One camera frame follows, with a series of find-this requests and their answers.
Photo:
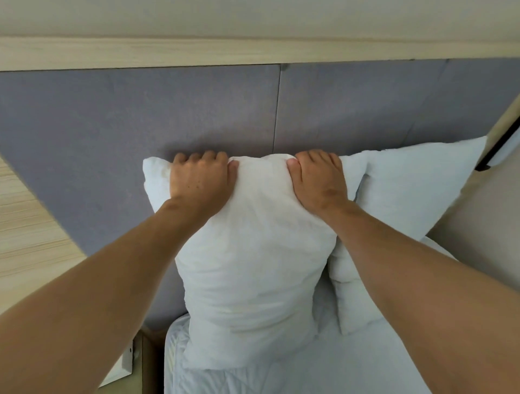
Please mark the wooden nightstand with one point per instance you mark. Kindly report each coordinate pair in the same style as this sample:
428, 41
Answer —
148, 365

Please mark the white wall socket plate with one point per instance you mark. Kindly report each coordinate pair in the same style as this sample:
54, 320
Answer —
120, 367

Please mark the white pillow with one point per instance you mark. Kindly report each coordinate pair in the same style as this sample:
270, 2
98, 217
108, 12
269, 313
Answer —
410, 186
252, 264

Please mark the person's right thumb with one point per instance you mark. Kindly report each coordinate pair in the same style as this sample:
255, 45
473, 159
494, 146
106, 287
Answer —
294, 174

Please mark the person's left middle finger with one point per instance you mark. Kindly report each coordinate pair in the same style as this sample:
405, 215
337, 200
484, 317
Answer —
209, 156

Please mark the person's right hand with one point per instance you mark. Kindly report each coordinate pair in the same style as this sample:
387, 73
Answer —
319, 182

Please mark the black metal rail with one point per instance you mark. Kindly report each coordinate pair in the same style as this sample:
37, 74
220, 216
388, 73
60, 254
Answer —
497, 144

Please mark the person's left thumb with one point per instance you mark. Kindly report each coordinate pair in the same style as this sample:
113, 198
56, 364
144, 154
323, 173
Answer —
233, 172

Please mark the person's left forearm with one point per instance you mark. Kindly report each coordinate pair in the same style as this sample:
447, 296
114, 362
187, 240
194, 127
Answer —
93, 300

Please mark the person's right little finger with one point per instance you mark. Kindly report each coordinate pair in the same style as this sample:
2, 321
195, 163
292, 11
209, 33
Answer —
338, 163

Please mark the light wooden side panel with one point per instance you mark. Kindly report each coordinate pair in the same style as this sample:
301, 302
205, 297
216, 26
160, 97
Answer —
28, 235

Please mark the person's left little finger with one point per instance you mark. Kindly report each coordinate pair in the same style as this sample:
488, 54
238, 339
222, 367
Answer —
180, 159

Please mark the person's right forearm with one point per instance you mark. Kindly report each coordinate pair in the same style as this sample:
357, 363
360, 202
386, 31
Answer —
426, 292

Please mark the grey padded headboard panel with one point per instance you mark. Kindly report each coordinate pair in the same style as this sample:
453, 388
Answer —
365, 101
101, 142

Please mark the person's left hand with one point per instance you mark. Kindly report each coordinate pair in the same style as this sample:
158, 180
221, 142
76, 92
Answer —
197, 178

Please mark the light wooden headboard trim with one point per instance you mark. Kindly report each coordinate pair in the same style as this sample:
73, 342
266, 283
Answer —
203, 52

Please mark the person's right middle finger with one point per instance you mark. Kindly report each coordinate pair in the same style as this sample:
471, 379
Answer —
318, 156

